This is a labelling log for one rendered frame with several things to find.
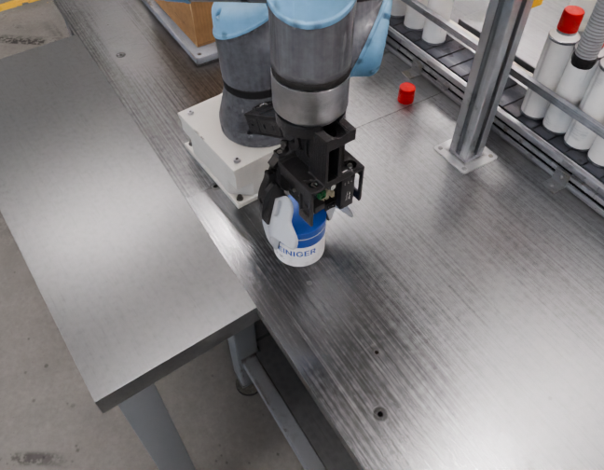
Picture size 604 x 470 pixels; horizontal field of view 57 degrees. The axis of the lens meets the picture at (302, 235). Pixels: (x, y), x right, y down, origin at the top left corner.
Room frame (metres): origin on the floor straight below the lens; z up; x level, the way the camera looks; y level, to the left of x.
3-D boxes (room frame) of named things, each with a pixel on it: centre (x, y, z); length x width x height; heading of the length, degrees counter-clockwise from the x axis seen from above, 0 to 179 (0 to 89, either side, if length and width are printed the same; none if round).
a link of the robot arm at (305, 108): (0.45, -0.01, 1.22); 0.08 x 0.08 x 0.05
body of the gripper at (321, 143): (0.44, -0.01, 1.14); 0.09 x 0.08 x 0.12; 36
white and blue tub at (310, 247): (0.47, 0.00, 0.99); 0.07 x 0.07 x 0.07
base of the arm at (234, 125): (0.78, 0.07, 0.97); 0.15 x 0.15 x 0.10
